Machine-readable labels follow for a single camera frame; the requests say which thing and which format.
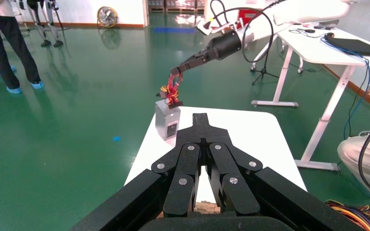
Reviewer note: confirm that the black desk mouse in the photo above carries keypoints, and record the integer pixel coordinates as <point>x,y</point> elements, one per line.
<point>306,30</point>

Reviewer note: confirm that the white height adjustable desk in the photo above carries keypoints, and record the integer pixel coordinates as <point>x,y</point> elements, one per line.
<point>312,47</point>

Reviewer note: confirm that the black humanoid robot legs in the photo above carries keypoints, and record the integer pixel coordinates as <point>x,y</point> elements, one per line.
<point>46,22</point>

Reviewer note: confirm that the worn cardboard divider box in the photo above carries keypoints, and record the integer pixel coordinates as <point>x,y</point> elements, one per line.
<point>207,208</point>

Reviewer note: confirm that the person in black trousers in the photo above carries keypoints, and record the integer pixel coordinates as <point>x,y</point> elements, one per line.
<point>0,38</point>

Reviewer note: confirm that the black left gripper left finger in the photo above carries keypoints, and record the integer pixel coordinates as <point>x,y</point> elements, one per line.
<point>181,178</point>

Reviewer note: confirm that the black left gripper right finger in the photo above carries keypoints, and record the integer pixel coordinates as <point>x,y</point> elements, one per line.
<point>233,181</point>

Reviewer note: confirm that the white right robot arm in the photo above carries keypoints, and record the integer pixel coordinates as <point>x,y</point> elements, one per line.
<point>300,12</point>

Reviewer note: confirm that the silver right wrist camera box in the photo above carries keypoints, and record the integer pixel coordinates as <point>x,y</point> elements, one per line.
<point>209,28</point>

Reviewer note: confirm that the black tripod stand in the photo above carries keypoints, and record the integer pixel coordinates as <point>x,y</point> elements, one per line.
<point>264,68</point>

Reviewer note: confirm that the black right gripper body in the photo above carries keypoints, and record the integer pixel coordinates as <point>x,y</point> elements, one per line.
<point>225,44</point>

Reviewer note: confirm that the black laptop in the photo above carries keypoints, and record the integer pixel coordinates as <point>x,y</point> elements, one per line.
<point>357,46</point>

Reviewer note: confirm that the small blue floor scrap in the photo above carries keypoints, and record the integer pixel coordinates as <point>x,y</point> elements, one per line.
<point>117,139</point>

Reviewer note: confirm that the yellow drum fan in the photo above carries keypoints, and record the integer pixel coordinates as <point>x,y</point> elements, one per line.
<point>107,17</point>

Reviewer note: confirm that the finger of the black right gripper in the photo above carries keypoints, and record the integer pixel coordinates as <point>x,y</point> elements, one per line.
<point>193,66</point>
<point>189,60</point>

